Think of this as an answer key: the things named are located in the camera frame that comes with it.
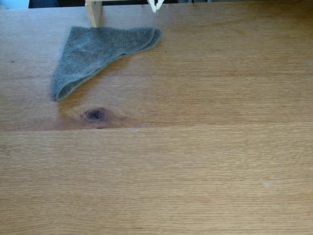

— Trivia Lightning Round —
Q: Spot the grey terry cloth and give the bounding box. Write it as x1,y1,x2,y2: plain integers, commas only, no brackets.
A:
52,25,163,103

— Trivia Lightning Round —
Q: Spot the pale wooden stand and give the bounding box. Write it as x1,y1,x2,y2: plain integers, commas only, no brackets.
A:
85,0,150,28

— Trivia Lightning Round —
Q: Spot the dark background furniture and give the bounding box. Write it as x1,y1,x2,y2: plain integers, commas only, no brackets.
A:
28,0,86,9

